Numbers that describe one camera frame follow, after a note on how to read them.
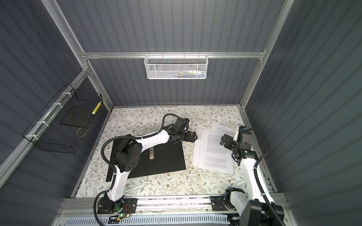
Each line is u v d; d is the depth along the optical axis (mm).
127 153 556
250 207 392
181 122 771
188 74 928
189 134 850
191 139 847
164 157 914
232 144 721
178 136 788
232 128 1059
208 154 923
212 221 706
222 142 769
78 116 771
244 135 616
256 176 469
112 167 545
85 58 893
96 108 816
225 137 758
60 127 721
